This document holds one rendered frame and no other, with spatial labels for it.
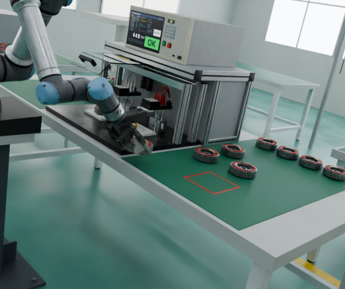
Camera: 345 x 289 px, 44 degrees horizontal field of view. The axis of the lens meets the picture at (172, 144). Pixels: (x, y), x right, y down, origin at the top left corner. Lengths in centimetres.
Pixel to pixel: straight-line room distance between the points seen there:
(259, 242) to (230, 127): 99
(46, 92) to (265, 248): 83
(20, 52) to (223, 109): 95
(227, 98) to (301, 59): 673
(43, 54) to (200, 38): 79
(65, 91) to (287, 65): 768
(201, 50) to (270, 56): 716
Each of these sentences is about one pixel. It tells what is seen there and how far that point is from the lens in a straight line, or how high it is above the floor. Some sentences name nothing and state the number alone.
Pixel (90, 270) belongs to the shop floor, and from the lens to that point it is 234.
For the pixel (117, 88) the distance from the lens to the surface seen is 218.
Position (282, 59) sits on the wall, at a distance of 901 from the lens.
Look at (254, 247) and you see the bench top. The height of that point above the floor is 74.
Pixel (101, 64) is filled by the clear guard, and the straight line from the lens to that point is 201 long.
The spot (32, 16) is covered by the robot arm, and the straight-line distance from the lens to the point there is 155.
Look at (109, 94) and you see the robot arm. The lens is 146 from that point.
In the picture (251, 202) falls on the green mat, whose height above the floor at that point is 75.
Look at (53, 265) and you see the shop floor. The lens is 236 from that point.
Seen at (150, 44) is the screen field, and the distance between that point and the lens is 213.
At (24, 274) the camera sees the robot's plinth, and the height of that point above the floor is 2.
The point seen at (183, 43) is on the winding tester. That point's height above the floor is 120.
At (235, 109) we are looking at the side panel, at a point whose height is 92.
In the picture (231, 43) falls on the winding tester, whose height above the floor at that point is 123.
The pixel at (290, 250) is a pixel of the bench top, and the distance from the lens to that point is 134.
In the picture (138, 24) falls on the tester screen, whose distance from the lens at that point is 220.
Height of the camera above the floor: 136
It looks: 18 degrees down
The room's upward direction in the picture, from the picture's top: 11 degrees clockwise
